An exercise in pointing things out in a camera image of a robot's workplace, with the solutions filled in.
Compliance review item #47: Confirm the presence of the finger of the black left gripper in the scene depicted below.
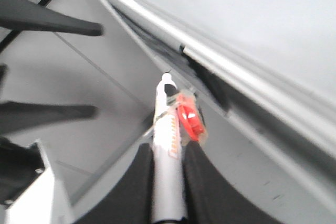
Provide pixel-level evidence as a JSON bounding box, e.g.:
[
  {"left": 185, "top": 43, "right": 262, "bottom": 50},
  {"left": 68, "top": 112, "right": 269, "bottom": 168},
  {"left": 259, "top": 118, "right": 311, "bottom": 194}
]
[
  {"left": 1, "top": 0, "right": 103, "bottom": 36},
  {"left": 1, "top": 101, "right": 97, "bottom": 135}
]

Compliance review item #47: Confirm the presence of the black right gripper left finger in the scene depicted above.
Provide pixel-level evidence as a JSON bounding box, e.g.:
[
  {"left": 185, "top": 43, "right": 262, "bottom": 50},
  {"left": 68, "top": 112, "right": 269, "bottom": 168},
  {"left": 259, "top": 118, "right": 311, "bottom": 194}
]
[{"left": 76, "top": 143, "right": 154, "bottom": 223}]

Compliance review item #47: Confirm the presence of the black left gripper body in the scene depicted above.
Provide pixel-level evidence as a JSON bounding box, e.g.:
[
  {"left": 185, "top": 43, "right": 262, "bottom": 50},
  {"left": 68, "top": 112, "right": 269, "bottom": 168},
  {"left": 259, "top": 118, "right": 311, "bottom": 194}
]
[{"left": 0, "top": 63, "right": 45, "bottom": 205}]

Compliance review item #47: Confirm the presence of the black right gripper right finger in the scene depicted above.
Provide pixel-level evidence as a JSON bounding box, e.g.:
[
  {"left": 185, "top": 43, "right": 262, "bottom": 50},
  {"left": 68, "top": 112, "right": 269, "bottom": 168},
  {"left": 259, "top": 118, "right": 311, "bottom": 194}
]
[{"left": 183, "top": 141, "right": 281, "bottom": 223}]

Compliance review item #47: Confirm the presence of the white whiteboard marker pen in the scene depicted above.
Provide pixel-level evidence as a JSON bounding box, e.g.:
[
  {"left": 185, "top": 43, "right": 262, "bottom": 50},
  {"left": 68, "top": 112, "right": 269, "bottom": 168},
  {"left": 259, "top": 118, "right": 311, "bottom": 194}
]
[{"left": 151, "top": 73, "right": 187, "bottom": 223}]

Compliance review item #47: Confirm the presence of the white whiteboard with aluminium frame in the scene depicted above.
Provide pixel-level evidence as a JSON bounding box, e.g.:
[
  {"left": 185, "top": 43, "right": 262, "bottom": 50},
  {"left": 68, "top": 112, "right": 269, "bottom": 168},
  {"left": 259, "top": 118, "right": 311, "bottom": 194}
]
[{"left": 76, "top": 0, "right": 336, "bottom": 190}]

